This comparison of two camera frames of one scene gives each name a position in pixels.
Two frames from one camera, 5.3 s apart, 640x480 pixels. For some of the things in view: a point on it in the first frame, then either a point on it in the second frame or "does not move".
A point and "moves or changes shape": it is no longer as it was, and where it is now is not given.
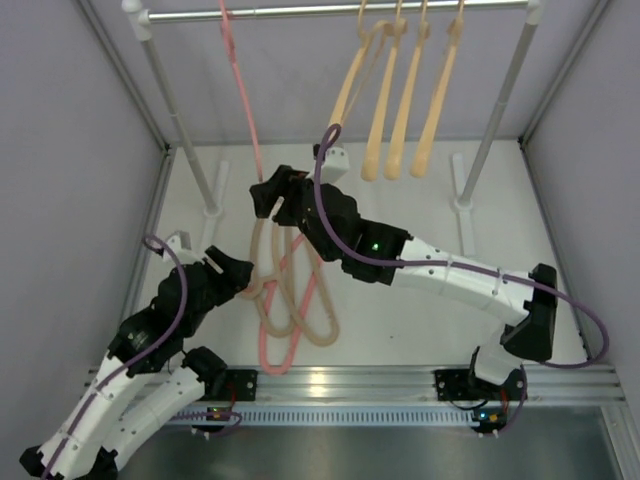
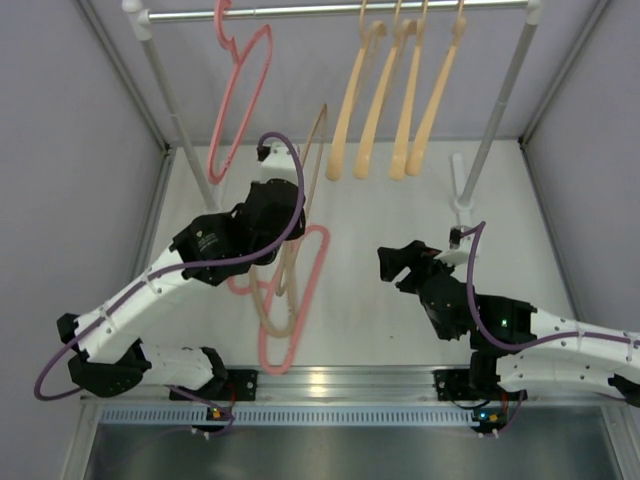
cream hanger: (358, 63) moves or changes shape
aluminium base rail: (412, 388) does not move
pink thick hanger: (239, 78) moves or changes shape
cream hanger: (370, 165) moves or changes shape
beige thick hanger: (324, 287) moves or changes shape
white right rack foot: (464, 209) does not move
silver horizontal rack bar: (476, 10) does not move
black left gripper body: (217, 292) -> (297, 228)
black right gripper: (266, 196) -> (394, 261)
